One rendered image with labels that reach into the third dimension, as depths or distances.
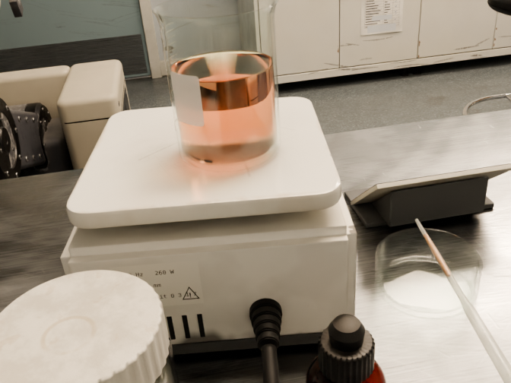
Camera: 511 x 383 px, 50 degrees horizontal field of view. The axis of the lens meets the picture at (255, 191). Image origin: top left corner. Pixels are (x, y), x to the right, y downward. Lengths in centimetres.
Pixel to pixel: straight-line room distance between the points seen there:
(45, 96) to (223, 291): 126
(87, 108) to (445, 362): 104
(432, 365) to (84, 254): 17
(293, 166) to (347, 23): 256
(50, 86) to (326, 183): 127
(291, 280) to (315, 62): 258
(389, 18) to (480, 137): 239
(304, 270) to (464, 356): 9
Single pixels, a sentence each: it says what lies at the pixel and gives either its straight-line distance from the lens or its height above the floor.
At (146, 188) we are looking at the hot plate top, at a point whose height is 84.
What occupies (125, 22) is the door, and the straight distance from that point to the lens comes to 323.
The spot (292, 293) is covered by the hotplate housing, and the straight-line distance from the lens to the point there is 26.
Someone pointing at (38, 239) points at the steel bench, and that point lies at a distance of 41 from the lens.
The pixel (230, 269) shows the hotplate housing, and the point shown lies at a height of 81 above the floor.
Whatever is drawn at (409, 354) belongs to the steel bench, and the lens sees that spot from 29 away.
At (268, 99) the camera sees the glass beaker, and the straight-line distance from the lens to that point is 25.
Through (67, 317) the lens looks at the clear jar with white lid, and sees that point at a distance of 20.
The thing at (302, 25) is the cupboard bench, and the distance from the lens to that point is 274.
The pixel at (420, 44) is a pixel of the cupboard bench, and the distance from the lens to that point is 298.
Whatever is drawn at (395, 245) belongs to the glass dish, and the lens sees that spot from 33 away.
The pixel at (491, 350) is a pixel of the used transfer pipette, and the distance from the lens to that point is 27.
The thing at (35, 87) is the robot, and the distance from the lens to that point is 148.
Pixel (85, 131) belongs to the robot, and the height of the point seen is 51.
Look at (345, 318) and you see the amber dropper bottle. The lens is 20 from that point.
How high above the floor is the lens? 95
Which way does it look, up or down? 30 degrees down
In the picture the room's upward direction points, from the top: 5 degrees counter-clockwise
